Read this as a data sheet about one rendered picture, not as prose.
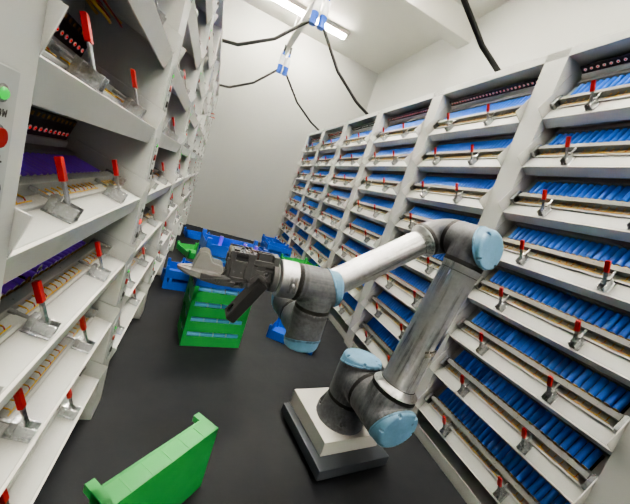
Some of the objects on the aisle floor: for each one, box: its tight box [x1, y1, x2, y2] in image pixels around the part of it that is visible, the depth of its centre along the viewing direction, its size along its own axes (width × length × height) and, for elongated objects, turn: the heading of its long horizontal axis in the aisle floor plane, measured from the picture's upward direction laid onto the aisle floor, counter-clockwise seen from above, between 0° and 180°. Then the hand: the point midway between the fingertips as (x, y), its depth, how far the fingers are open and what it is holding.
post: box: [63, 0, 191, 420], centre depth 84 cm, size 20×9×176 cm, turn 48°
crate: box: [83, 412, 219, 504], centre depth 75 cm, size 8×30×20 cm, turn 92°
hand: (182, 269), depth 66 cm, fingers closed
